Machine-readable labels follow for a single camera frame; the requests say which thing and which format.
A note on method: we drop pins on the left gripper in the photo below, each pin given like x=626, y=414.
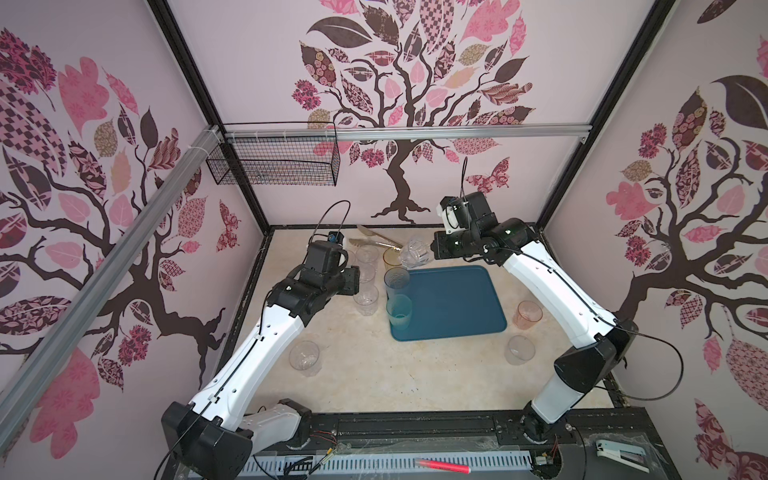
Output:
x=351, y=285

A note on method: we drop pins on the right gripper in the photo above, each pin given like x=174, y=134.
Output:
x=438, y=246

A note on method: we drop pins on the clear glass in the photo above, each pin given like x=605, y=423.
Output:
x=366, y=300
x=415, y=253
x=305, y=358
x=367, y=255
x=367, y=273

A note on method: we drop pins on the yellow transparent cup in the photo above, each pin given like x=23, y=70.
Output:
x=391, y=258

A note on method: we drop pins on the tall blue frosted cup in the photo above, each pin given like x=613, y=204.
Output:
x=396, y=281

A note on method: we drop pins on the green textured plastic cup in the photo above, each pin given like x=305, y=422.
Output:
x=399, y=311

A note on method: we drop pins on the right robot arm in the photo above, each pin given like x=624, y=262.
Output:
x=598, y=340

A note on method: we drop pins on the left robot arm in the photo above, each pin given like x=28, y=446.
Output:
x=212, y=434

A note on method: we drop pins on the clear glass near right arm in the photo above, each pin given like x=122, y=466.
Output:
x=519, y=350

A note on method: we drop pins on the teal plastic tray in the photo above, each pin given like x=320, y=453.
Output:
x=451, y=302

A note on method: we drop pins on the metal serving tongs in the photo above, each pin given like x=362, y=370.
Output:
x=371, y=237

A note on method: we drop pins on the pink transparent cup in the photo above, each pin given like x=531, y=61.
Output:
x=527, y=315

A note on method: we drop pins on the pink marker pen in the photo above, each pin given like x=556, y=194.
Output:
x=443, y=466

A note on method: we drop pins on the white stapler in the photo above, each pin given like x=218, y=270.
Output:
x=629, y=455

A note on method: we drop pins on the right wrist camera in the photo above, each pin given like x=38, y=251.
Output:
x=454, y=218

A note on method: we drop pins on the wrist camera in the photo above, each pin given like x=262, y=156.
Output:
x=335, y=237
x=454, y=218

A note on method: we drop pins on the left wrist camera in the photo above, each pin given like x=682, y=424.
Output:
x=335, y=237

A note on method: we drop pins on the aluminium rail back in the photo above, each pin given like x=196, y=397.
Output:
x=414, y=133

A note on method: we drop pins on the aluminium rail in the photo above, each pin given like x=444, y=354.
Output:
x=31, y=381
x=414, y=133

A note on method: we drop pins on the black wire basket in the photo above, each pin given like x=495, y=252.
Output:
x=289, y=153

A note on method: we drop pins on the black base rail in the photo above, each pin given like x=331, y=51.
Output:
x=507, y=427

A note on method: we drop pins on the grey slotted cable duct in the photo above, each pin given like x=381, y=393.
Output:
x=380, y=464

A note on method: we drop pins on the aluminium rail left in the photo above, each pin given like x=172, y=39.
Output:
x=31, y=381

